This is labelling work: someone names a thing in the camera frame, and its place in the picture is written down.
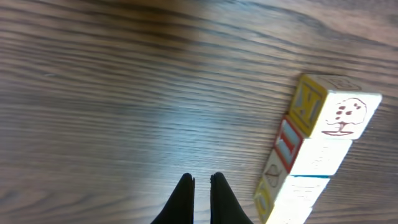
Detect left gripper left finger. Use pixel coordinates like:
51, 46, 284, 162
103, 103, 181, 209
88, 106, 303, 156
151, 173, 195, 224

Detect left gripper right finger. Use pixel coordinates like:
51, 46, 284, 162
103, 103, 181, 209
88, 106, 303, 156
210, 172, 252, 224

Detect white number block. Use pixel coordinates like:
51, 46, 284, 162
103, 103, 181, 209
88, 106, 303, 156
274, 114, 353, 176

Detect white block red side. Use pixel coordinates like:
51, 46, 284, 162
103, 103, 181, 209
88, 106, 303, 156
261, 149, 331, 208

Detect white block yellow side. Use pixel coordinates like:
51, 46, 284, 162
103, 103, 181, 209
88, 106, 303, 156
289, 73, 382, 140

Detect green B block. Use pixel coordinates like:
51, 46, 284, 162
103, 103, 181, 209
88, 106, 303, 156
253, 179, 313, 224

